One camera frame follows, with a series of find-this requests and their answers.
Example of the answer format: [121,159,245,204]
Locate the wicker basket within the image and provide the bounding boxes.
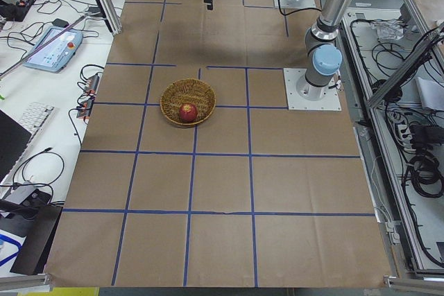
[160,78,216,127]

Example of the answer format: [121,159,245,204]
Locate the dark red basket apple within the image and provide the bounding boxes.
[179,103,198,123]

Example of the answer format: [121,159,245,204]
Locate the teach pendant blue grey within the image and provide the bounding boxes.
[24,26,83,73]

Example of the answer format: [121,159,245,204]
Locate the metal rod green tip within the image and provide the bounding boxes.
[1,11,104,80]

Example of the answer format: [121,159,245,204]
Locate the white keyboard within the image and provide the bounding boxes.
[18,102,55,140]

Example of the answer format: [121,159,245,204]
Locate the coiled black cables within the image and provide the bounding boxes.
[404,152,441,200]

